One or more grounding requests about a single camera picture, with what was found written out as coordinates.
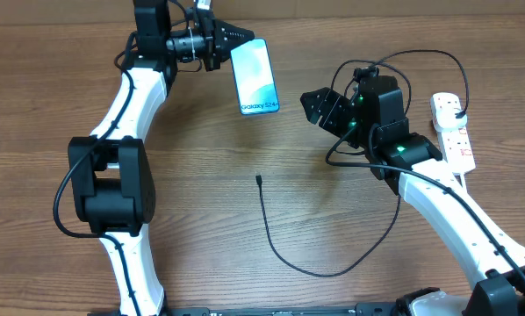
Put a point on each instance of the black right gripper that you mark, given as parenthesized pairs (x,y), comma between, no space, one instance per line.
(327,102)

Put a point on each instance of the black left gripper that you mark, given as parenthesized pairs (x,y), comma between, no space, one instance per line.
(215,33)

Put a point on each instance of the blue Galaxy smartphone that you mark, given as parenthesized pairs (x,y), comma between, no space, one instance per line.
(254,79)

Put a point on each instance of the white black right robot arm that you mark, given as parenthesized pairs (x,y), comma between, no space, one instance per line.
(413,167)

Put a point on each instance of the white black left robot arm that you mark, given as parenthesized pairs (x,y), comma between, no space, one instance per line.
(108,193)

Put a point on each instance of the white charger plug adapter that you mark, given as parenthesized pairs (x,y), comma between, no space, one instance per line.
(445,118)

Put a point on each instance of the white power strip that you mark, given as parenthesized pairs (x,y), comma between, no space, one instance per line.
(455,145)

